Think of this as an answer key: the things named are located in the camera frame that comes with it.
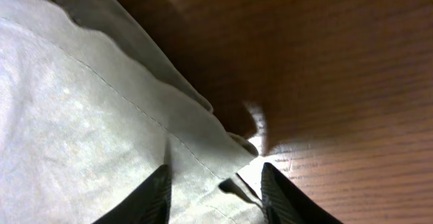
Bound light khaki shorts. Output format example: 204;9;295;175
1;0;265;223

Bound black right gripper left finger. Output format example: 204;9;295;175
94;164;172;224

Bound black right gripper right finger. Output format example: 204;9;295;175
260;162;342;224

